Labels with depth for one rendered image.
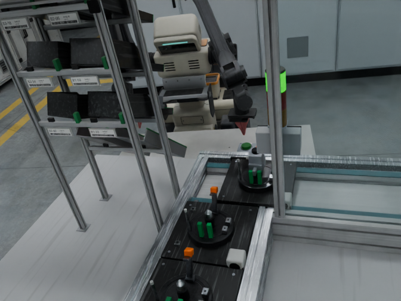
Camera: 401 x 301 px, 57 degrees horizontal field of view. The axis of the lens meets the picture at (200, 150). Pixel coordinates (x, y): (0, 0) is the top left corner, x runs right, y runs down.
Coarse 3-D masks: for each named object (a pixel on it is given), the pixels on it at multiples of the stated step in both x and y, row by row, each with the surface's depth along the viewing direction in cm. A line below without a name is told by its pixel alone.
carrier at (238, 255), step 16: (208, 208) 118; (224, 208) 117; (240, 208) 116; (256, 208) 115; (176, 224) 115; (192, 224) 111; (208, 224) 103; (224, 224) 109; (240, 224) 110; (192, 240) 107; (208, 240) 104; (224, 240) 104; (240, 240) 105; (176, 256) 104; (192, 256) 103; (208, 256) 102; (224, 256) 101; (240, 256) 98
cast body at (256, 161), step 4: (252, 148) 121; (256, 148) 121; (252, 152) 120; (256, 152) 119; (248, 156) 120; (252, 156) 119; (256, 156) 119; (260, 156) 118; (264, 156) 123; (252, 160) 120; (256, 160) 120; (260, 160) 119; (264, 160) 124; (252, 164) 120; (256, 164) 120; (260, 164) 120; (264, 164) 124; (252, 168) 121; (256, 168) 120; (260, 168) 120; (252, 172) 119; (256, 172) 120
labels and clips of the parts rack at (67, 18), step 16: (32, 0) 89; (96, 0) 83; (48, 16) 90; (64, 16) 88; (32, 80) 102; (48, 80) 101; (80, 80) 98; (96, 80) 96; (48, 128) 111; (64, 128) 109; (96, 128) 106; (112, 128) 104
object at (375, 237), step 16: (208, 176) 142; (224, 176) 140; (208, 192) 134; (272, 224) 114; (288, 224) 113; (304, 224) 110; (320, 224) 108; (336, 224) 107; (352, 224) 105; (368, 224) 104; (384, 224) 103; (288, 240) 116; (304, 240) 114; (320, 240) 112; (336, 240) 111; (352, 240) 108; (368, 240) 106; (384, 240) 105; (400, 240) 103
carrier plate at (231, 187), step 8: (232, 160) 139; (240, 160) 138; (248, 160) 138; (232, 168) 135; (240, 168) 134; (232, 176) 131; (224, 184) 128; (232, 184) 127; (224, 192) 124; (232, 192) 123; (240, 192) 123; (248, 192) 122; (264, 192) 121; (272, 192) 120; (224, 200) 121; (232, 200) 120; (240, 200) 119; (248, 200) 119; (256, 200) 118; (264, 200) 118; (272, 200) 117
